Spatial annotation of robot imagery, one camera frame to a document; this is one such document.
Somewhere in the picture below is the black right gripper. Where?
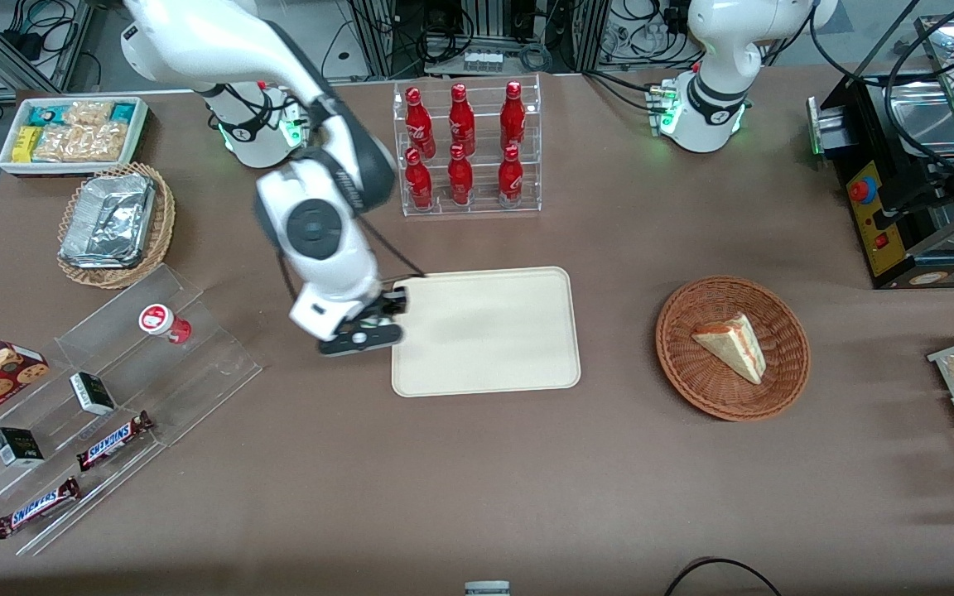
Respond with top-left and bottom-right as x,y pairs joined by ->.
343,286 -> 409,332

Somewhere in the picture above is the cream plastic tray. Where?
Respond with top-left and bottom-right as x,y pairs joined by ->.
392,266 -> 581,398

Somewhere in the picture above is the red gum bottle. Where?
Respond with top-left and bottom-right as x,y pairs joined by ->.
138,304 -> 192,345

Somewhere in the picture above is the black and steel toaster machine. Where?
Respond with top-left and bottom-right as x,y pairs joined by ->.
807,12 -> 954,291

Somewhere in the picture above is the red cola bottle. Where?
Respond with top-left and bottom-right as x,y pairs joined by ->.
499,80 -> 527,151
406,86 -> 436,158
447,144 -> 475,206
404,147 -> 435,210
497,145 -> 525,208
448,83 -> 476,155

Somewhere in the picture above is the clear acrylic bottle rack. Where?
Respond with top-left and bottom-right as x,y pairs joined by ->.
393,73 -> 542,218

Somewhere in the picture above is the clear acrylic step shelf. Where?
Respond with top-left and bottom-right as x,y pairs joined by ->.
0,263 -> 263,557

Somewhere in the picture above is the light wicker basket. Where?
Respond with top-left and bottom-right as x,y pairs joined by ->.
56,162 -> 176,290

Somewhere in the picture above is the wrapped triangle sandwich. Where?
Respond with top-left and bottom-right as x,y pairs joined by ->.
691,312 -> 768,386

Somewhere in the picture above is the silver foil container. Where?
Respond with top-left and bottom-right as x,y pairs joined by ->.
60,172 -> 157,270

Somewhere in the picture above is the white snack bin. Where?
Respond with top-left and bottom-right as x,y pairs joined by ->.
0,96 -> 149,178

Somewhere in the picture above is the Snickers chocolate bar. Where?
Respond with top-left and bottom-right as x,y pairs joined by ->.
0,477 -> 81,540
76,411 -> 154,472

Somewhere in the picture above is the small black box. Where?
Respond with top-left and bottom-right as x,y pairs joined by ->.
0,427 -> 45,469
70,372 -> 116,416

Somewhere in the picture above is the round brown wicker basket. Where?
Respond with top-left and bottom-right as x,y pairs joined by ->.
655,276 -> 812,422

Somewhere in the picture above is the rice cracker snack bag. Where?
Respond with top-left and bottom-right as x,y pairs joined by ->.
32,123 -> 128,163
63,100 -> 116,127

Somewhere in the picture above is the yellow snack pack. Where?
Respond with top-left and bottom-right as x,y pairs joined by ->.
12,126 -> 43,164

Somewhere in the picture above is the grey wrist camera bar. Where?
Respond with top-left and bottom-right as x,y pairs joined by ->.
318,324 -> 405,358

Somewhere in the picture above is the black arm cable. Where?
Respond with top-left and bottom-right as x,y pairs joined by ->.
277,214 -> 428,300

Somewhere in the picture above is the black floor cable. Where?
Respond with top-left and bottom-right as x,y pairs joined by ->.
663,557 -> 784,596

